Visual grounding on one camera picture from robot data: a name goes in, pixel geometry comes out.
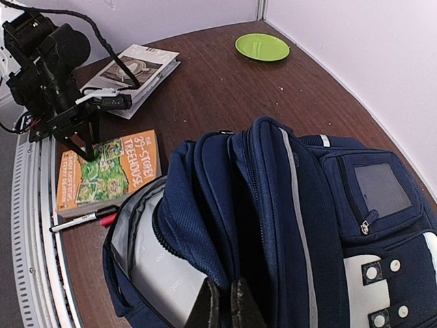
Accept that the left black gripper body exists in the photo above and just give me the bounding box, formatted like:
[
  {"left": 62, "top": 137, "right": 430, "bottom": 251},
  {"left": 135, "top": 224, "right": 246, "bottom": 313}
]
[{"left": 2, "top": 9, "right": 98, "bottom": 138}]

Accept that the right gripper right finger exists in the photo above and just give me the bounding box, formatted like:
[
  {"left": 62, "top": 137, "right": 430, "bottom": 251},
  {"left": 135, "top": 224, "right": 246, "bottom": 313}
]
[{"left": 230, "top": 277, "right": 267, "bottom": 328}]

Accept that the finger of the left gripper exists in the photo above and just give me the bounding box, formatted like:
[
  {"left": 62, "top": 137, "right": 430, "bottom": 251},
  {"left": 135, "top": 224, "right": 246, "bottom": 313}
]
[
  {"left": 81, "top": 113, "right": 100, "bottom": 161},
  {"left": 54, "top": 135, "right": 91, "bottom": 161}
]

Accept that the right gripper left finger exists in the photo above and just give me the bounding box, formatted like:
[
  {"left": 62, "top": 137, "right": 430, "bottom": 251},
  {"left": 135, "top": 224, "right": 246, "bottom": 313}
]
[{"left": 186, "top": 277, "right": 231, "bottom": 328}]

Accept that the navy blue backpack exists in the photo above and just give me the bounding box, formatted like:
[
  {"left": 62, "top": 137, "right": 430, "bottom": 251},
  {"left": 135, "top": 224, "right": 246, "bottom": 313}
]
[{"left": 103, "top": 117, "right": 436, "bottom": 327}]

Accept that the orange Treehouse book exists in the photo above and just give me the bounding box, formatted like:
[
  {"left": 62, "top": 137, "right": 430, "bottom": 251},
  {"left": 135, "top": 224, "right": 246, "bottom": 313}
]
[{"left": 56, "top": 130, "right": 162, "bottom": 219}]

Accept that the black capped marker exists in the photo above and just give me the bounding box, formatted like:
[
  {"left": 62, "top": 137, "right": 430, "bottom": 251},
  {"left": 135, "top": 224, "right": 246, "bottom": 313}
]
[{"left": 49, "top": 205, "right": 120, "bottom": 234}]

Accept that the white coffee cover book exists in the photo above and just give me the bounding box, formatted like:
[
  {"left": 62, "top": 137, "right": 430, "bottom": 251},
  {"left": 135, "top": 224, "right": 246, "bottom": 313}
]
[{"left": 83, "top": 44, "right": 180, "bottom": 120}]

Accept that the red capped marker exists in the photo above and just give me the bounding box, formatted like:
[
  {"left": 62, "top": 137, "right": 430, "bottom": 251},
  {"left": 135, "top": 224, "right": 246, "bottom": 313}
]
[{"left": 100, "top": 213, "right": 118, "bottom": 227}]

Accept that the green plate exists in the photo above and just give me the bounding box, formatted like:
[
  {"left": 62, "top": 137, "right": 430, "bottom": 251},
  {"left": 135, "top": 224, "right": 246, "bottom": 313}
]
[{"left": 235, "top": 33, "right": 290, "bottom": 62}]

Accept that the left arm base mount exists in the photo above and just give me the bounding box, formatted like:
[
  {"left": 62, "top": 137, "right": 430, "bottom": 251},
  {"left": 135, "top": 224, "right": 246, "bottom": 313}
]
[{"left": 14, "top": 111, "right": 51, "bottom": 143}]

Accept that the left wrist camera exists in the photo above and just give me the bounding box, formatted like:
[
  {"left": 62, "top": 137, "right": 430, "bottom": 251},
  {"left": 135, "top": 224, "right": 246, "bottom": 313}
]
[{"left": 75, "top": 87, "right": 132, "bottom": 111}]

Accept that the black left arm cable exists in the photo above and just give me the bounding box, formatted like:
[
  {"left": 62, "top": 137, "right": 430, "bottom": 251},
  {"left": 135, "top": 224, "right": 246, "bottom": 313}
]
[{"left": 6, "top": 0, "right": 141, "bottom": 88}]

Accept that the aluminium front rail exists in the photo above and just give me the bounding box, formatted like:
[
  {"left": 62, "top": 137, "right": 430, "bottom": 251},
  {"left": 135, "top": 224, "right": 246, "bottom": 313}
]
[{"left": 11, "top": 135, "right": 83, "bottom": 327}]

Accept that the right aluminium frame post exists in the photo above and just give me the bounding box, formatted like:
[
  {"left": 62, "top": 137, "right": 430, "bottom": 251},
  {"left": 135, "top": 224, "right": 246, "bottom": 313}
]
[{"left": 256, "top": 0, "right": 268, "bottom": 21}]

